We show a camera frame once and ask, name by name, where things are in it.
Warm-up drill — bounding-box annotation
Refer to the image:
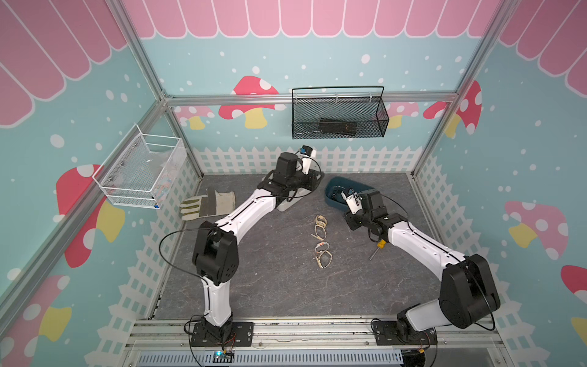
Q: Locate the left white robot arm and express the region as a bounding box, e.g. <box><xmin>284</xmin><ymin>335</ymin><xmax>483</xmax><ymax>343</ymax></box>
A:
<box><xmin>193</xmin><ymin>145</ymin><xmax>323</xmax><ymax>331</ymax></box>

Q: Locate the black item in basket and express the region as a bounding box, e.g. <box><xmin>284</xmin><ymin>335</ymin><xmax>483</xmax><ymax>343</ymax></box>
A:
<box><xmin>318</xmin><ymin>119</ymin><xmax>357</xmax><ymax>137</ymax></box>

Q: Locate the black watch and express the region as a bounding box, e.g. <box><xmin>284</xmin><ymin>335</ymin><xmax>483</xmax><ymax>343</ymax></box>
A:
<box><xmin>330</xmin><ymin>186</ymin><xmax>345</xmax><ymax>203</ymax></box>

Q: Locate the beige watch lowest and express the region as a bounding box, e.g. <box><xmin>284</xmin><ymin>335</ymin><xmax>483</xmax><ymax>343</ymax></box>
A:
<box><xmin>314</xmin><ymin>250</ymin><xmax>333</xmax><ymax>269</ymax></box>

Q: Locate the grey cable duct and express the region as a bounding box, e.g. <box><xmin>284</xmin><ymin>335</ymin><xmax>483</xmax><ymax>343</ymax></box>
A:
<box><xmin>137</xmin><ymin>350</ymin><xmax>404</xmax><ymax>366</ymax></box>

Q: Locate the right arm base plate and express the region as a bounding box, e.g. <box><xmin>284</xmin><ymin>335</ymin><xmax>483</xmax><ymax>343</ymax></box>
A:
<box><xmin>370</xmin><ymin>318</ymin><xmax>437</xmax><ymax>348</ymax></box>

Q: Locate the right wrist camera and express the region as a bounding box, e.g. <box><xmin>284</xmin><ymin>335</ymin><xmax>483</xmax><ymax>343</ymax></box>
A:
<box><xmin>341</xmin><ymin>192</ymin><xmax>362</xmax><ymax>215</ymax></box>

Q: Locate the beige watch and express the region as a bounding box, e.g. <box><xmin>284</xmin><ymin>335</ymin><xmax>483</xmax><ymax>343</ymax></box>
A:
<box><xmin>312</xmin><ymin>225</ymin><xmax>327</xmax><ymax>242</ymax></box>
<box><xmin>315</xmin><ymin>215</ymin><xmax>328</xmax><ymax>229</ymax></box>

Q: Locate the white wire wall basket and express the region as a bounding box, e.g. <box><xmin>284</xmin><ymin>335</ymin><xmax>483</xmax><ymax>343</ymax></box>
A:
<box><xmin>93</xmin><ymin>125</ymin><xmax>187</xmax><ymax>209</ymax></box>

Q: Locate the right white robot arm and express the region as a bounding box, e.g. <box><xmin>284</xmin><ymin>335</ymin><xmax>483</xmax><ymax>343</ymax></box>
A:
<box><xmin>341</xmin><ymin>189</ymin><xmax>501</xmax><ymax>338</ymax></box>

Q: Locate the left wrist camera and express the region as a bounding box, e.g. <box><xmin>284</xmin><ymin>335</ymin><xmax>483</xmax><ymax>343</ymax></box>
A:
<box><xmin>300</xmin><ymin>145</ymin><xmax>316</xmax><ymax>175</ymax></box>

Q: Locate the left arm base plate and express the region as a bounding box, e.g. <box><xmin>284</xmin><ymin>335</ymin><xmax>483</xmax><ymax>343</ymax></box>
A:
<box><xmin>185</xmin><ymin>321</ymin><xmax>255</xmax><ymax>347</ymax></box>

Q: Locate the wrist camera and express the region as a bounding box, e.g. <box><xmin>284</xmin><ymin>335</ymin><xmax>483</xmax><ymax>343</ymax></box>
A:
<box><xmin>300</xmin><ymin>145</ymin><xmax>316</xmax><ymax>175</ymax></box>
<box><xmin>341</xmin><ymin>192</ymin><xmax>362</xmax><ymax>215</ymax></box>

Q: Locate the dark teal storage bin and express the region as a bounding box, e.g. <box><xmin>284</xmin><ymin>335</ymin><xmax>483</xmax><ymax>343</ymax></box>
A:
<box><xmin>325</xmin><ymin>176</ymin><xmax>372</xmax><ymax>213</ymax></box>

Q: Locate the black mesh wall basket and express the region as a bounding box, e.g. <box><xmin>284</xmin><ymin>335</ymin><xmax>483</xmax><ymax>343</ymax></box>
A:
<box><xmin>290</xmin><ymin>86</ymin><xmax>390</xmax><ymax>139</ymax></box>

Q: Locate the small green circuit board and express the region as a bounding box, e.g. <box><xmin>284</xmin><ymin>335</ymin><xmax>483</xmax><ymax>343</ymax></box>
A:
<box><xmin>212</xmin><ymin>351</ymin><xmax>235</xmax><ymax>363</ymax></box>

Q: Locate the grey work glove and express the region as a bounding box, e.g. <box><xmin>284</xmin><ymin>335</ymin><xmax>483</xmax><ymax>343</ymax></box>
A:
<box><xmin>180</xmin><ymin>188</ymin><xmax>236</xmax><ymax>221</ymax></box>

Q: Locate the white orange watch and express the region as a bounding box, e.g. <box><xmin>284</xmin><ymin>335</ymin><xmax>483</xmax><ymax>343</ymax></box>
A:
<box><xmin>314</xmin><ymin>242</ymin><xmax>330</xmax><ymax>254</ymax></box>

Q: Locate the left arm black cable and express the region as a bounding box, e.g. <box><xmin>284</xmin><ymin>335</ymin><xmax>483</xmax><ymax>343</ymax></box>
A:
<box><xmin>158</xmin><ymin>228</ymin><xmax>221</xmax><ymax>281</ymax></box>

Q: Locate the yellow handled screwdriver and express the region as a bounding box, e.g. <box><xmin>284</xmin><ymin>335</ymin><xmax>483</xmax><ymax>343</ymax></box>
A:
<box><xmin>368</xmin><ymin>239</ymin><xmax>387</xmax><ymax>261</ymax></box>

